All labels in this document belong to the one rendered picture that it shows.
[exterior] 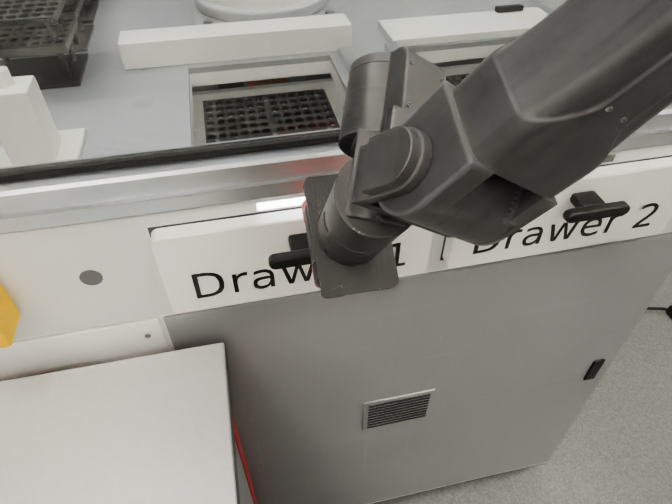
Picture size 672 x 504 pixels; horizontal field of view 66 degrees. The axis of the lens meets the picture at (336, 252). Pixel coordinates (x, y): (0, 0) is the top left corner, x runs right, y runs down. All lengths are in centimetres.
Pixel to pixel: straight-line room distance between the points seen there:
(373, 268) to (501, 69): 22
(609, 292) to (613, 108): 63
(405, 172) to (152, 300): 40
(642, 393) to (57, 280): 147
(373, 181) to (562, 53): 10
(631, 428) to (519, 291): 91
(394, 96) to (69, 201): 31
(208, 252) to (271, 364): 24
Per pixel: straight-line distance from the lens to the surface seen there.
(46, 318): 64
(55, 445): 62
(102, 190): 50
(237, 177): 49
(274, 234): 52
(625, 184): 67
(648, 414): 165
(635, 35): 24
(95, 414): 62
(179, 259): 53
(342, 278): 42
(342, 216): 32
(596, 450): 154
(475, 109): 26
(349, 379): 79
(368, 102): 35
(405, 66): 35
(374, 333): 71
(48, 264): 58
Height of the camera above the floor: 126
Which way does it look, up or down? 44 degrees down
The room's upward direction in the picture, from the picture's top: straight up
